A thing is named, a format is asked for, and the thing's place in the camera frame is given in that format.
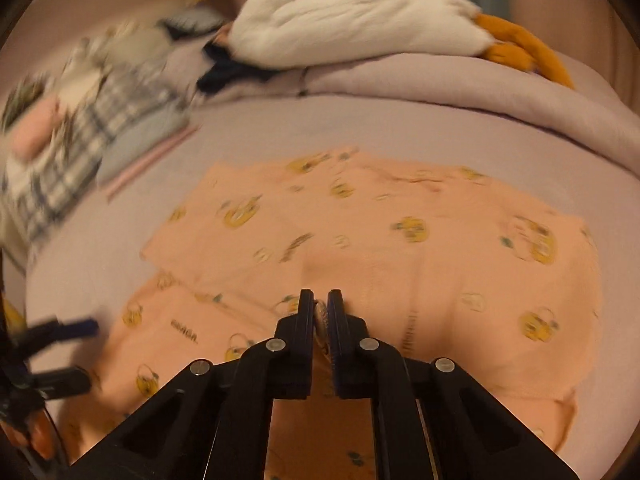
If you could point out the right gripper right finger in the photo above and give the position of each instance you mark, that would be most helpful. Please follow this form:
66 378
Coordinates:
431 420

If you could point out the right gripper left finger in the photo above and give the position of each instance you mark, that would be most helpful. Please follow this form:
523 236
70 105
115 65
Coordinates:
211 421

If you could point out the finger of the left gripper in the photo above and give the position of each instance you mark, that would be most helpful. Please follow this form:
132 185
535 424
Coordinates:
39 337
62 383

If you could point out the orange cartoon print baby garment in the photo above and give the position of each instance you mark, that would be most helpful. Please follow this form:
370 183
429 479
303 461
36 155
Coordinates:
439 261

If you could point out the person's left hand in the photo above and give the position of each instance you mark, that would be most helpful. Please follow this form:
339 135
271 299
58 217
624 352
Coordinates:
39 435

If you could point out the plaid pillow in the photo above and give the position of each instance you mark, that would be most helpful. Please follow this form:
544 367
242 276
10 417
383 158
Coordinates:
42 192

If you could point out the pink folded garment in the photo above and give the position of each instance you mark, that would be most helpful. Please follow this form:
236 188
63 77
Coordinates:
150 159

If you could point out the grey-blue folded garment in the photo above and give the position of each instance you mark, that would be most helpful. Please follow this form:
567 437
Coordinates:
138 139

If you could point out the pink rolled cloth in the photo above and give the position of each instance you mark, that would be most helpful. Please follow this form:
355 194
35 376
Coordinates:
34 130

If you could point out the floral patterned cloth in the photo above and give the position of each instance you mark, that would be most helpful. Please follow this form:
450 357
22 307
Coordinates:
29 90

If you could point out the dark navy garment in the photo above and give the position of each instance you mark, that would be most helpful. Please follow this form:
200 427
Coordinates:
226 70

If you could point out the grey pillow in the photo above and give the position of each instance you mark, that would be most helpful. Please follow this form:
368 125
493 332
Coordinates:
195 21

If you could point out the lilac folded duvet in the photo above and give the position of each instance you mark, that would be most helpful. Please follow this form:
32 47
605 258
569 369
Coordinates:
591 114

